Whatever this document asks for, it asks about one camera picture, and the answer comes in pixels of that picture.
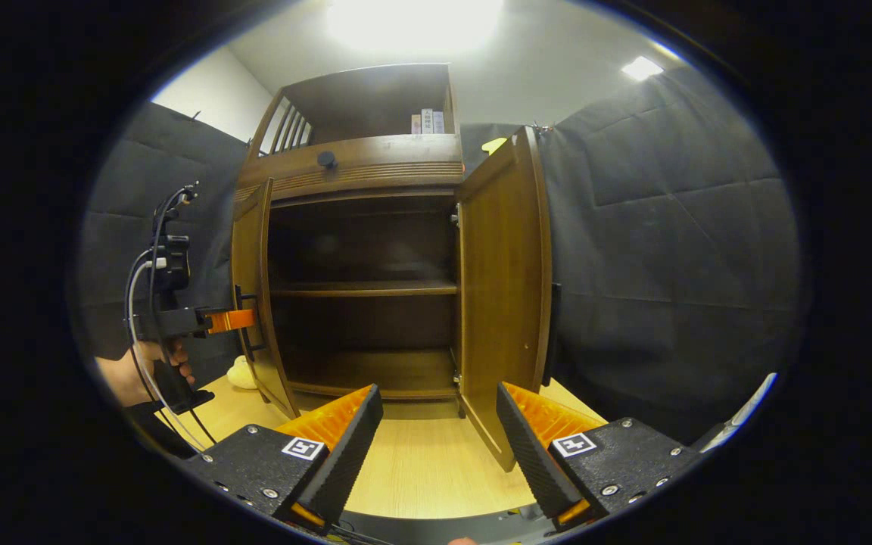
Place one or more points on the white plush toy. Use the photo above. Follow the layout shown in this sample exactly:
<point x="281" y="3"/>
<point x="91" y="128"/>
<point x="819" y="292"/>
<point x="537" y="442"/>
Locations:
<point x="241" y="375"/>

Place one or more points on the wooden inner shelf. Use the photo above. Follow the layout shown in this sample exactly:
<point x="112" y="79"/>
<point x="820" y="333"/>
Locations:
<point x="364" y="288"/>

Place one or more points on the black backdrop cloth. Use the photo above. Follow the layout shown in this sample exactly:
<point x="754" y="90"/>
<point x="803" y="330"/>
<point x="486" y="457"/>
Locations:
<point x="671" y="227"/>

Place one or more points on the black round drawer knob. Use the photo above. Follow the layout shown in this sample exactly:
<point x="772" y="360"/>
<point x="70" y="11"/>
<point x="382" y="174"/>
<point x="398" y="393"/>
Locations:
<point x="327" y="160"/>

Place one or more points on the grey upright book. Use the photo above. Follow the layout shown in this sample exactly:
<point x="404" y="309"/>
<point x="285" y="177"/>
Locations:
<point x="439" y="123"/>

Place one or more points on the large rectangular ceiling light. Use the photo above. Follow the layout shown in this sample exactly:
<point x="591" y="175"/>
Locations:
<point x="413" y="23"/>

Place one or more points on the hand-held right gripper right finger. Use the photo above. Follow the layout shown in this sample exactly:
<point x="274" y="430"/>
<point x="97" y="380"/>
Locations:
<point x="530" y="462"/>

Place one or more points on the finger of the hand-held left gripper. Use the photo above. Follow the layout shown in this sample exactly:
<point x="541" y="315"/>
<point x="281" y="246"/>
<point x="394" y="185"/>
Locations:
<point x="232" y="320"/>

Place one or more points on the wooden shoe cabinet door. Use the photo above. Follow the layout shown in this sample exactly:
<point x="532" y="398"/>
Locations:
<point x="504" y="288"/>
<point x="254" y="257"/>

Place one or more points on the white flat strip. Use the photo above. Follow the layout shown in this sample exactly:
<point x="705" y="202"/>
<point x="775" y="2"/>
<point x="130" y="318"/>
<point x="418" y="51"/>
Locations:
<point x="742" y="412"/>

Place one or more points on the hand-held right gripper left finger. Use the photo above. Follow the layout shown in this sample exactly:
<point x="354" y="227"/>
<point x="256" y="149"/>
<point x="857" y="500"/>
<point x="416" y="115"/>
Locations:
<point x="349" y="462"/>

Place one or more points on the wooden double-door shoe cabinet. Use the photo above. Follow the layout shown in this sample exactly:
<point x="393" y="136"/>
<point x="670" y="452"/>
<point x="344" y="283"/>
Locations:
<point x="390" y="159"/>

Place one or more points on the small ceiling light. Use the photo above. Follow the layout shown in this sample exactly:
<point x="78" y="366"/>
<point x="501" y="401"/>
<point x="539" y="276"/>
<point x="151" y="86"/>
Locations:
<point x="642" y="68"/>

